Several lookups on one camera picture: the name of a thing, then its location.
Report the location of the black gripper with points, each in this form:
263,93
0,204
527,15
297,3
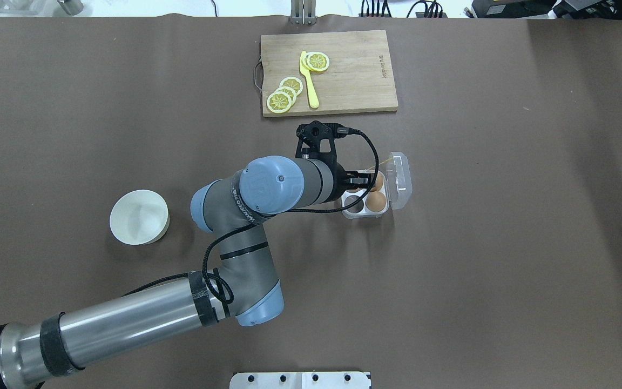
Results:
337,182

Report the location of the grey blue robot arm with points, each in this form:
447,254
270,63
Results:
236,278

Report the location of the brown egg far in box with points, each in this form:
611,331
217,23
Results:
379,181

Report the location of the brown egg in box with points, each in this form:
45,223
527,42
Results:
376,202
379,181

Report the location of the brown egg near in box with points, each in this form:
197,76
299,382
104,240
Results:
376,202

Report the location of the clear plastic egg box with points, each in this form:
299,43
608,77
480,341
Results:
397,188

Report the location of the wooden cutting board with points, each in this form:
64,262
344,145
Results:
359,78

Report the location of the lemon slice front of row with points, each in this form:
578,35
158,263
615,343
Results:
279,102

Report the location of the lemon slice of row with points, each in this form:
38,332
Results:
289,91
279,102
293,83

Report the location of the lemon slice middle of row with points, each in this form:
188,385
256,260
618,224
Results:
289,91

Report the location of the lemon slice back of row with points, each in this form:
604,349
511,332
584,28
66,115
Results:
293,83

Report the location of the lemon slice top pair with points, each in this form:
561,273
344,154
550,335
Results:
321,61

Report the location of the lemon slice under pair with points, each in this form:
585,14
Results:
307,61

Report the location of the white round bowl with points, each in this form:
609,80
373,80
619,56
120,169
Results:
139,217

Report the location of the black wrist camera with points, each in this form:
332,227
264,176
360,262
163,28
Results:
317,141

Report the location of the aluminium frame post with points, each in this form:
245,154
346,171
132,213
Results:
303,12

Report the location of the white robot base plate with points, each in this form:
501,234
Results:
305,379

